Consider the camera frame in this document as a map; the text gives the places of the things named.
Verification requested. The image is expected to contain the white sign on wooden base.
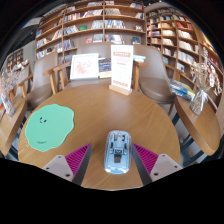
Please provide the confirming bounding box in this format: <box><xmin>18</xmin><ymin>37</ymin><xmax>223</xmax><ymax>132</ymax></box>
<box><xmin>108</xmin><ymin>44</ymin><xmax>134</xmax><ymax>97</ymax></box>

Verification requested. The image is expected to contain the blue and yellow magazine stack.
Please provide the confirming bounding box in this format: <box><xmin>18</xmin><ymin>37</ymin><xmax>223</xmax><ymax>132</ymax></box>
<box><xmin>169</xmin><ymin>78</ymin><xmax>196</xmax><ymax>101</ymax></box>

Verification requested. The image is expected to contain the small distant bookshelf unit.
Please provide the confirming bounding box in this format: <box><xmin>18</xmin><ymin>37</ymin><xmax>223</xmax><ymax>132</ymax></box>
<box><xmin>6</xmin><ymin>48</ymin><xmax>24</xmax><ymax>69</ymax></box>

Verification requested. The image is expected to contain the white framed floral picture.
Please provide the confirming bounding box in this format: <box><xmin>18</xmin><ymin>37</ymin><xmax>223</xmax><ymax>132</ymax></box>
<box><xmin>69</xmin><ymin>53</ymin><xmax>100</xmax><ymax>81</ymax></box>

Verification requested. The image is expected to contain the dark blue book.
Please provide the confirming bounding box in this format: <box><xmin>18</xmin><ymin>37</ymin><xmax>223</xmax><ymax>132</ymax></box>
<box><xmin>98</xmin><ymin>57</ymin><xmax>113</xmax><ymax>79</ymax></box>

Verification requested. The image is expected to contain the translucent blue computer mouse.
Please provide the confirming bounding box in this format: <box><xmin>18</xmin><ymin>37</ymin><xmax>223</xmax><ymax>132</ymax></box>
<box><xmin>103</xmin><ymin>129</ymin><xmax>133</xmax><ymax>175</ymax></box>

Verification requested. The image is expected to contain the wide wooden bookshelf unit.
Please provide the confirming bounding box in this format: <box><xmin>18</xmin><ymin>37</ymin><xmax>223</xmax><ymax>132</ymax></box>
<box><xmin>34</xmin><ymin>0</ymin><xmax>147</xmax><ymax>64</ymax></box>

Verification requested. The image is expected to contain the green blob-shaped mouse pad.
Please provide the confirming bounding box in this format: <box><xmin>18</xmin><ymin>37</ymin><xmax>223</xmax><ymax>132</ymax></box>
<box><xmin>24</xmin><ymin>103</ymin><xmax>75</xmax><ymax>153</ymax></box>

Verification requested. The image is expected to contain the round wooden side table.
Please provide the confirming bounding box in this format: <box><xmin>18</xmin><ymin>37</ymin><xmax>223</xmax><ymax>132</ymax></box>
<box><xmin>0</xmin><ymin>96</ymin><xmax>28</xmax><ymax>158</ymax></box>
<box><xmin>174</xmin><ymin>94</ymin><xmax>223</xmax><ymax>157</ymax></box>

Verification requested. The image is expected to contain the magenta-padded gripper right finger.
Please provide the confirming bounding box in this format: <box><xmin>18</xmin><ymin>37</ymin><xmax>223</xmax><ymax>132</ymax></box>
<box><xmin>132</xmin><ymin>143</ymin><xmax>183</xmax><ymax>186</ymax></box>

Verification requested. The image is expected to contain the light blue magazine stack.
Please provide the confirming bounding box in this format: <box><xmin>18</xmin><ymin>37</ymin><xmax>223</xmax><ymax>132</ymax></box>
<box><xmin>133</xmin><ymin>54</ymin><xmax>147</xmax><ymax>64</ymax></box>

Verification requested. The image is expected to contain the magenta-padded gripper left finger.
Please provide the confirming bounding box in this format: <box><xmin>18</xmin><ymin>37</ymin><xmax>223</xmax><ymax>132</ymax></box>
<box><xmin>42</xmin><ymin>143</ymin><xmax>93</xmax><ymax>186</ymax></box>

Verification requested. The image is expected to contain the angled wooden bookshelf unit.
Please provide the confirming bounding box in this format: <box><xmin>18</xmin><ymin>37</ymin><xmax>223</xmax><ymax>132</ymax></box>
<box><xmin>145</xmin><ymin>3</ymin><xmax>224</xmax><ymax>111</ymax></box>

